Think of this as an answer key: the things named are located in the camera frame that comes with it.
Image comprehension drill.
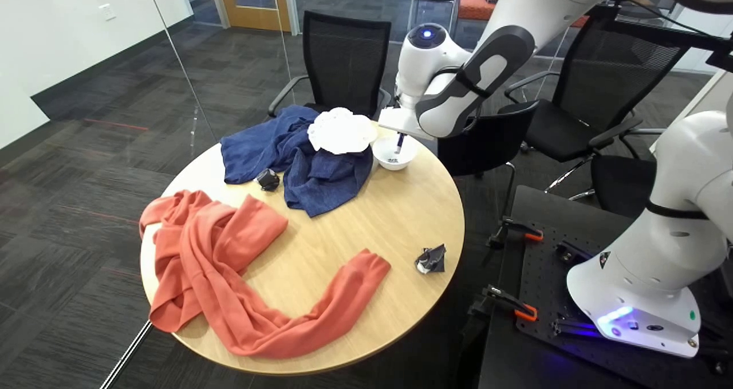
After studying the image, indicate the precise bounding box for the blue cloth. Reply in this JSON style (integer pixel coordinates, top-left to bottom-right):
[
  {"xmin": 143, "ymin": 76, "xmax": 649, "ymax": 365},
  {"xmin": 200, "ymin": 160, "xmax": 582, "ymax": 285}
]
[{"xmin": 220, "ymin": 105, "xmax": 375, "ymax": 218}]

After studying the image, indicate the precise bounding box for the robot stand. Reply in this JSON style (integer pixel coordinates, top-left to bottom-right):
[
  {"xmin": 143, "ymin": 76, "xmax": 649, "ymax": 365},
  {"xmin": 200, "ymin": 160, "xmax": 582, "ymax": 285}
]
[{"xmin": 468, "ymin": 185, "xmax": 733, "ymax": 389}]

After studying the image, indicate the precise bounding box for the crumpled black silver wrapper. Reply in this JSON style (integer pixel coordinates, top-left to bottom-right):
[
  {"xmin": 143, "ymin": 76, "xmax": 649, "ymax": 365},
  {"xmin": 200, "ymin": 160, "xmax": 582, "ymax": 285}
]
[{"xmin": 415, "ymin": 243, "xmax": 447, "ymax": 275}]

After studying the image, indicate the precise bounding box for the white crumpled cloth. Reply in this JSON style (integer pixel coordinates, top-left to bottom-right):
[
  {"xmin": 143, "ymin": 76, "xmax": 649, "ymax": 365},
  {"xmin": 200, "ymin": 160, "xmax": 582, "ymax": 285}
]
[{"xmin": 307, "ymin": 107, "xmax": 379, "ymax": 155}]

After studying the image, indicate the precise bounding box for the black metal bracket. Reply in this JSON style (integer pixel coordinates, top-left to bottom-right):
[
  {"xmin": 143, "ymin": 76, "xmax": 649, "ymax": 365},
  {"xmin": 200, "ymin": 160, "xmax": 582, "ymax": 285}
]
[
  {"xmin": 551, "ymin": 317, "xmax": 603, "ymax": 339},
  {"xmin": 554, "ymin": 239, "xmax": 594, "ymax": 264}
]

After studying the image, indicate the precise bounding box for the orange cloth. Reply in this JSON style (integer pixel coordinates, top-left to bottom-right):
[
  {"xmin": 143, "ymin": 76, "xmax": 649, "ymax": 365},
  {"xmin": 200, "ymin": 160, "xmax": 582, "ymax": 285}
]
[{"xmin": 139, "ymin": 190, "xmax": 392, "ymax": 360}]

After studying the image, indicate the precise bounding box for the orange ottoman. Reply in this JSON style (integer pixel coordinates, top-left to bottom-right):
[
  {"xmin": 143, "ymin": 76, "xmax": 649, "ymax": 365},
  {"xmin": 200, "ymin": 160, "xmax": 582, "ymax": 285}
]
[{"xmin": 457, "ymin": 0, "xmax": 496, "ymax": 22}]

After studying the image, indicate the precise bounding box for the small black object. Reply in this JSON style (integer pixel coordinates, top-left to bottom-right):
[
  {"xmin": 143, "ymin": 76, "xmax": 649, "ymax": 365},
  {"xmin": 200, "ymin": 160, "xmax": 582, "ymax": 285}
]
[{"xmin": 255, "ymin": 168, "xmax": 281, "ymax": 192}]

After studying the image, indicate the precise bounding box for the row of black office chairs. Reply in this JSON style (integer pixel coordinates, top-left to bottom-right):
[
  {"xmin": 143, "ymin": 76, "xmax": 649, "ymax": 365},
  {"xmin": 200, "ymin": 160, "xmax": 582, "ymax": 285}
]
[{"xmin": 438, "ymin": 15, "xmax": 697, "ymax": 219}]

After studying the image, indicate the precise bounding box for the black orange clamp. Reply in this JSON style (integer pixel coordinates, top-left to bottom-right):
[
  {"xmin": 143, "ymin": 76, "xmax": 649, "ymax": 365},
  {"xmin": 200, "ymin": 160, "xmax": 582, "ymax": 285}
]
[
  {"xmin": 487, "ymin": 217, "xmax": 545, "ymax": 250},
  {"xmin": 470, "ymin": 285, "xmax": 539, "ymax": 323}
]

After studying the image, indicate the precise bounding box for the black mesh office chair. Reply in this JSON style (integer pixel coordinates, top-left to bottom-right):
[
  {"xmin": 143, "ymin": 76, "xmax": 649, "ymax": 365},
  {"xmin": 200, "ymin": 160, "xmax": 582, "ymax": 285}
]
[{"xmin": 267, "ymin": 10, "xmax": 393, "ymax": 119}]

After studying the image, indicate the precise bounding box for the white bowl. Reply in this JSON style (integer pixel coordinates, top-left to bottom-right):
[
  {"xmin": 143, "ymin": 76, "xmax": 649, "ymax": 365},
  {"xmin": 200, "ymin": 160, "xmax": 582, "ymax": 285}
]
[{"xmin": 372, "ymin": 135, "xmax": 419, "ymax": 171}]

